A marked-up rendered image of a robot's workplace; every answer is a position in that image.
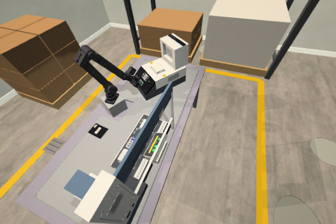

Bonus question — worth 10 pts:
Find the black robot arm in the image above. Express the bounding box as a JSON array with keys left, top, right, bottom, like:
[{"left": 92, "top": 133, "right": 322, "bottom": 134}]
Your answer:
[{"left": 74, "top": 45, "right": 141, "bottom": 104}]

